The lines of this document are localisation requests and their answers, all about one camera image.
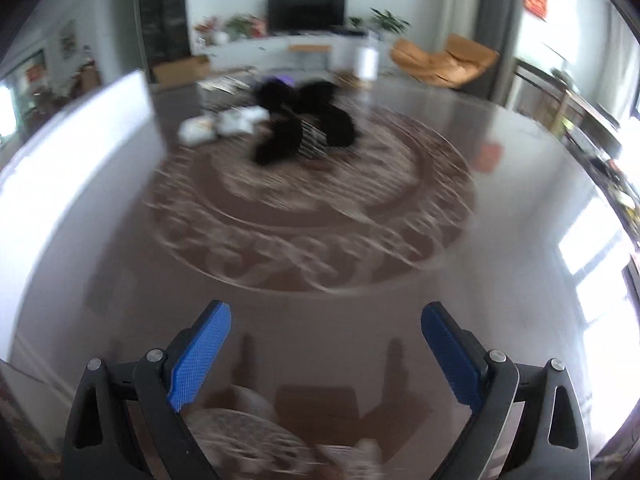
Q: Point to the orange lounge chair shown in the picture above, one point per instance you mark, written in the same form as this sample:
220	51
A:
445	62

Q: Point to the white TV cabinet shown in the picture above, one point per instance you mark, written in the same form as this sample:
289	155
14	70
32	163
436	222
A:
280	52

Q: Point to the clear striped plastic bag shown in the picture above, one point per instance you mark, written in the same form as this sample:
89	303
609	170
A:
312	137

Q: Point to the dark glass bookcase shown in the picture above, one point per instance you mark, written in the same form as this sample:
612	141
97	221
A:
162	10

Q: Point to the white board panel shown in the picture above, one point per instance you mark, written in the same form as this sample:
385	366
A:
65	170

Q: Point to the black television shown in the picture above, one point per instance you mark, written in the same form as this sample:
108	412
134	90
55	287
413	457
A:
306	12

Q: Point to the patterned foil packet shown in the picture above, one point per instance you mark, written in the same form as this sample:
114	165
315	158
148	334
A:
222	85

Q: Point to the large plant in white pot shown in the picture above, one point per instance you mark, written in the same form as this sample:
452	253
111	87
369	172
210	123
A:
387	20

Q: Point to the clear jar with black lid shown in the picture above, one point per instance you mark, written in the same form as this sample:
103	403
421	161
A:
367	62

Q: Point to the black cloth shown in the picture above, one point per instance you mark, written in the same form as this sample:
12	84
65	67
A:
272	97
330	115
280	140

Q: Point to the red gift decoration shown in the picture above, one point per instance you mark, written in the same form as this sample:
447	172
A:
257	26

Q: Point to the cardboard box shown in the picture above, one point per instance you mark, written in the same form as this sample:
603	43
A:
181	70

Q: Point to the white standing air conditioner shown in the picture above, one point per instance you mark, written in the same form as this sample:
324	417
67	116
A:
465	5

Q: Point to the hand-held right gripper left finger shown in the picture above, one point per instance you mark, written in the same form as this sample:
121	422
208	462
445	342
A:
200	360

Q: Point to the red flowers in white vase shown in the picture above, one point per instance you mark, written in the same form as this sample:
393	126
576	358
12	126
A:
207	27

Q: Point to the bushy green potted plant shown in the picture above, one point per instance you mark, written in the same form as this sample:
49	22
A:
240	25

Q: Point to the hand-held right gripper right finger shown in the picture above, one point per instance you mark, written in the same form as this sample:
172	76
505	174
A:
452	355

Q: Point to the orange bench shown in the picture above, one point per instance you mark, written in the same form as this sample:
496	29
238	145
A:
309	48

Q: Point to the purple toy pack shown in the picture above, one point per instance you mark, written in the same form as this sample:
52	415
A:
280	80

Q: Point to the small dark-potted plant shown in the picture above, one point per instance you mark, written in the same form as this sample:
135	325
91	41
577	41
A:
355	22

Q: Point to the white rolled cloth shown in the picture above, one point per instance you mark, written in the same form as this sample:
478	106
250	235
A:
240	120

